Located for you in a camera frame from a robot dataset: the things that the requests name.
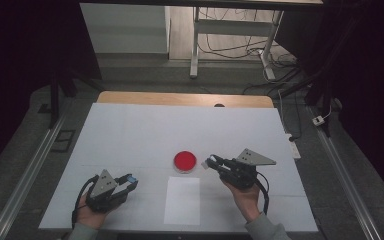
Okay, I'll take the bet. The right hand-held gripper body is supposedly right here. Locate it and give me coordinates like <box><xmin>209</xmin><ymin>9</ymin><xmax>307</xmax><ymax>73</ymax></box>
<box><xmin>219</xmin><ymin>148</ymin><xmax>277</xmax><ymax>191</ymax></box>

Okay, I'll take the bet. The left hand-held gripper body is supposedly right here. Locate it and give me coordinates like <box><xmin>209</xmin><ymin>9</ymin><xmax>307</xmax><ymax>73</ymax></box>
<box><xmin>86</xmin><ymin>169</ymin><xmax>129</xmax><ymax>213</ymax></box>

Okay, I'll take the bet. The round red ink pad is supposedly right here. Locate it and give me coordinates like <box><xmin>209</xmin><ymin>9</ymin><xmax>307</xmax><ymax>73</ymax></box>
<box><xmin>173</xmin><ymin>150</ymin><xmax>198</xmax><ymax>174</ymax></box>

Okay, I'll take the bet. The person's left hand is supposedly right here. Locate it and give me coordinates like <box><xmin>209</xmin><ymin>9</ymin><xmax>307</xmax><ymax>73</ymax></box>
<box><xmin>76</xmin><ymin>193</ymin><xmax>113</xmax><ymax>230</ymax></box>

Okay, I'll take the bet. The person's right hand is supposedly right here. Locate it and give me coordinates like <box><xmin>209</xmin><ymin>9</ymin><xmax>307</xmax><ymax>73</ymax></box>
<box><xmin>221</xmin><ymin>178</ymin><xmax>261</xmax><ymax>223</ymax></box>

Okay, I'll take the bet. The white power strip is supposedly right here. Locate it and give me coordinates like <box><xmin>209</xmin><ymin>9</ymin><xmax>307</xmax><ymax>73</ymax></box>
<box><xmin>284</xmin><ymin>133</ymin><xmax>302</xmax><ymax>160</ymax></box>

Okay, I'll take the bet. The white paper sheet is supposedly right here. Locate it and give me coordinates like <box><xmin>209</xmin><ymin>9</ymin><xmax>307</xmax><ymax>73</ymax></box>
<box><xmin>163</xmin><ymin>176</ymin><xmax>201</xmax><ymax>226</ymax></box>

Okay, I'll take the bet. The large white table cover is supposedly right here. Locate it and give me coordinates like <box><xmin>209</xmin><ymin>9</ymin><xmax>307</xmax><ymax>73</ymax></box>
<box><xmin>38</xmin><ymin>102</ymin><xmax>319</xmax><ymax>233</ymax></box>

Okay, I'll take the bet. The black metal stand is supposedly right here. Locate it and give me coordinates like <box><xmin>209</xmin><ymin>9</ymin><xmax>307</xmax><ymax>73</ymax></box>
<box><xmin>48</xmin><ymin>68</ymin><xmax>81</xmax><ymax>130</ymax></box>

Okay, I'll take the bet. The dark curtain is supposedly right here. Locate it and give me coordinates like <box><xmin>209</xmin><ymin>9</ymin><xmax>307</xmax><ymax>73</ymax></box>
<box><xmin>0</xmin><ymin>0</ymin><xmax>103</xmax><ymax>181</ymax></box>
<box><xmin>274</xmin><ymin>0</ymin><xmax>384</xmax><ymax>208</ymax></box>

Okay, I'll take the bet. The white cabinet panel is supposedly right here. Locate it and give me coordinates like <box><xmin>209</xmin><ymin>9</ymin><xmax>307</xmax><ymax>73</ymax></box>
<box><xmin>79</xmin><ymin>3</ymin><xmax>170</xmax><ymax>55</ymax></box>

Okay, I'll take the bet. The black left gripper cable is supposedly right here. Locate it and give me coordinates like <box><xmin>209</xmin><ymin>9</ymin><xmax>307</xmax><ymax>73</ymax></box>
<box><xmin>71</xmin><ymin>174</ymin><xmax>100</xmax><ymax>230</ymax></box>

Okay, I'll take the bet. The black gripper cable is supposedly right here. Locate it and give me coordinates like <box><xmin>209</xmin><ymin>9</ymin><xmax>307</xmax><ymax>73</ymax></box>
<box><xmin>71</xmin><ymin>174</ymin><xmax>100</xmax><ymax>230</ymax></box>
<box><xmin>254</xmin><ymin>171</ymin><xmax>271</xmax><ymax>216</ymax></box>

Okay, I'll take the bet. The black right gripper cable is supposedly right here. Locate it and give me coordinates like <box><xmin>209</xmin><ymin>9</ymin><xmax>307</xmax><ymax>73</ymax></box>
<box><xmin>254</xmin><ymin>171</ymin><xmax>271</xmax><ymax>216</ymax></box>

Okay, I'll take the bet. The black floor frame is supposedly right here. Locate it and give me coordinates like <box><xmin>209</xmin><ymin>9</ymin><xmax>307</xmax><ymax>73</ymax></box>
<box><xmin>50</xmin><ymin>129</ymin><xmax>77</xmax><ymax>154</ymax></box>

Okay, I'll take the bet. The aluminium floor rail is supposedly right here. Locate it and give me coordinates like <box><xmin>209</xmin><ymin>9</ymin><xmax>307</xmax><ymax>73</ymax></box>
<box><xmin>308</xmin><ymin>106</ymin><xmax>383</xmax><ymax>240</ymax></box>
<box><xmin>0</xmin><ymin>109</ymin><xmax>71</xmax><ymax>240</ymax></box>

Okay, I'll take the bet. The tangle of black floor cables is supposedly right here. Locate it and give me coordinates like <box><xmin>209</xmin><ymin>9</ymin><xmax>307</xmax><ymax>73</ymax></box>
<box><xmin>196</xmin><ymin>8</ymin><xmax>302</xmax><ymax>98</ymax></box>

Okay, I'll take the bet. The white desk frame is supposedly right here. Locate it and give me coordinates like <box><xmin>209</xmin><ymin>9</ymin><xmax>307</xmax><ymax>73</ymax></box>
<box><xmin>189</xmin><ymin>6</ymin><xmax>285</xmax><ymax>81</ymax></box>

